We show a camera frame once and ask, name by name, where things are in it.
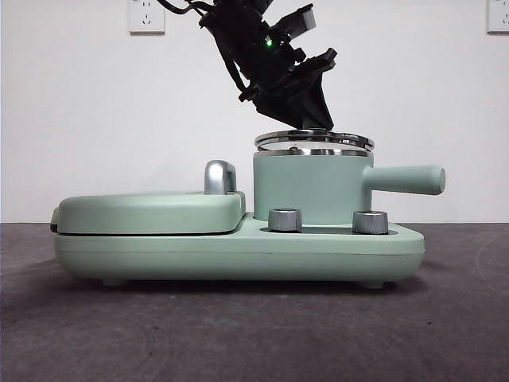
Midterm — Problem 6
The glass lid with green knob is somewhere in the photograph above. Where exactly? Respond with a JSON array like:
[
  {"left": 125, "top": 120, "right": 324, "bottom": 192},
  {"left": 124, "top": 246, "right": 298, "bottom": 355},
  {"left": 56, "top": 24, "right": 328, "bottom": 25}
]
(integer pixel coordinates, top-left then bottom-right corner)
[{"left": 254, "top": 127, "right": 375, "bottom": 154}]

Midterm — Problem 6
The silver control knob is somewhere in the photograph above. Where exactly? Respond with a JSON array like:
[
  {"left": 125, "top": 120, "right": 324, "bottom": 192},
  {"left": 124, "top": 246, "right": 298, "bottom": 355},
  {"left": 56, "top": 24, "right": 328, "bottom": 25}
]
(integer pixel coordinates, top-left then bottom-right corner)
[
  {"left": 352, "top": 210, "right": 390, "bottom": 236},
  {"left": 268, "top": 208, "right": 304, "bottom": 232}
]

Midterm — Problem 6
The green breakfast machine base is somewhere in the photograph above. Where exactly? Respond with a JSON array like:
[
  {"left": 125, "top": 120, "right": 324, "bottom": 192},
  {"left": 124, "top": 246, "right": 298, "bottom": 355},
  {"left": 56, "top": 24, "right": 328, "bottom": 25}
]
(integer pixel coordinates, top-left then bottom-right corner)
[{"left": 54, "top": 212, "right": 426, "bottom": 289}]

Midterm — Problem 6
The green griddle cover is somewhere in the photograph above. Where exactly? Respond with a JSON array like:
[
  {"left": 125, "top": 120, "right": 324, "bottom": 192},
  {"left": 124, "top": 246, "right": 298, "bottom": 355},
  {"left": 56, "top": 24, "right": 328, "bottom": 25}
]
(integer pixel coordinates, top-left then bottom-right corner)
[{"left": 50, "top": 190, "right": 247, "bottom": 236}]

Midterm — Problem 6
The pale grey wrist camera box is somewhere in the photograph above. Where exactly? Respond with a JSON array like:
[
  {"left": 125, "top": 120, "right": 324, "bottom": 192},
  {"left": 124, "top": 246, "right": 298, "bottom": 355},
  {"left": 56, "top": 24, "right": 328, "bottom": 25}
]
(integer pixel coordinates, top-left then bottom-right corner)
[{"left": 278, "top": 2, "right": 317, "bottom": 41}]

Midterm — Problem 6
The green pot with handle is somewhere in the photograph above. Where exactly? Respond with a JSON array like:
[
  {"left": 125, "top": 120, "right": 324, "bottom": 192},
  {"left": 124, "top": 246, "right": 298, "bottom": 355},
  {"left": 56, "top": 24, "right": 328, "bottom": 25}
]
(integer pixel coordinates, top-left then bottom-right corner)
[{"left": 253, "top": 148, "right": 447, "bottom": 222}]

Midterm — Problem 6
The chrome cover handle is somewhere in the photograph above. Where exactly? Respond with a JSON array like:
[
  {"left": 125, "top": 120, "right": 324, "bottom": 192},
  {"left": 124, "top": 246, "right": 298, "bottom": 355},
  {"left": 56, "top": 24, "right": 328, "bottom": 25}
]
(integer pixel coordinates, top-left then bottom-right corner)
[{"left": 204, "top": 160, "right": 239, "bottom": 197}]

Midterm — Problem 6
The white wall socket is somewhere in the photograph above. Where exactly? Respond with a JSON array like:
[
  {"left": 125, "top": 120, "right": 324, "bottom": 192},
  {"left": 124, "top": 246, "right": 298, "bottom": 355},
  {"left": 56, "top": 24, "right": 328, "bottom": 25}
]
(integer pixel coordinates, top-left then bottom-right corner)
[
  {"left": 487, "top": 0, "right": 509, "bottom": 33},
  {"left": 127, "top": 0, "right": 166, "bottom": 34}
]

